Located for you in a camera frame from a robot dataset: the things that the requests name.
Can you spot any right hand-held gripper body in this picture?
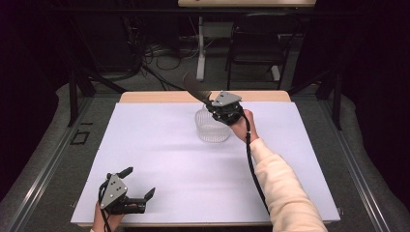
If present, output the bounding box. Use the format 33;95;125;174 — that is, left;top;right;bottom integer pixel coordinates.
208;91;245;127

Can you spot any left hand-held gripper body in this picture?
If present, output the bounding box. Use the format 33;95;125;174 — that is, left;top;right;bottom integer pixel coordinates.
99;173;147;216

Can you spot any white plastic slotted basket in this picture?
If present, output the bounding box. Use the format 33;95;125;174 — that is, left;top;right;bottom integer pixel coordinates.
193;104;232;144

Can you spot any black kitchen knife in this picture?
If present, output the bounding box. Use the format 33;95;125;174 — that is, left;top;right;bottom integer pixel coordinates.
182;71;214;105

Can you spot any person's right hand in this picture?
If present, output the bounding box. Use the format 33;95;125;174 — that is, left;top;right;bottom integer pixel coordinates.
229;109;260;145

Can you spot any person's left hand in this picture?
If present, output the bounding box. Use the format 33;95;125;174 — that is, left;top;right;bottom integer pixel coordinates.
92;201;138;232

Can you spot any white table sheet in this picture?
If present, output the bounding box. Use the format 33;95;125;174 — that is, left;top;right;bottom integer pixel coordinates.
71;101;341;224

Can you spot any white desk leg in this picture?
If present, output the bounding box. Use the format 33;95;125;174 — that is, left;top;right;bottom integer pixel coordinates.
195;15;207;82

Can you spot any black chair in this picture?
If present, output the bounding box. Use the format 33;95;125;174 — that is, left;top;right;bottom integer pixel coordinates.
225;13;303;92

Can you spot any left hand-held gripper cable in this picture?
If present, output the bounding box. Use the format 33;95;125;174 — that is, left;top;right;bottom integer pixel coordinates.
98;182;112;232

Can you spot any hand-held gripper cable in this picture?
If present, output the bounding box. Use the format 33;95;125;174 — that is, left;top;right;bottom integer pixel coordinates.
98;182;112;232
241;112;271;217

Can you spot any right hand-held gripper cable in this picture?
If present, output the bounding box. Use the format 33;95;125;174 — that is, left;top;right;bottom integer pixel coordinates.
241;112;271;217

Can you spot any bundle of floor cables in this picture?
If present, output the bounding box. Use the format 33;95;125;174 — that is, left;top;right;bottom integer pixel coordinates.
122;15;197;92

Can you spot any black metal frame stand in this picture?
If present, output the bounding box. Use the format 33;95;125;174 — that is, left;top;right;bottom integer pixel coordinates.
287;70;343;131
67;69;128;128

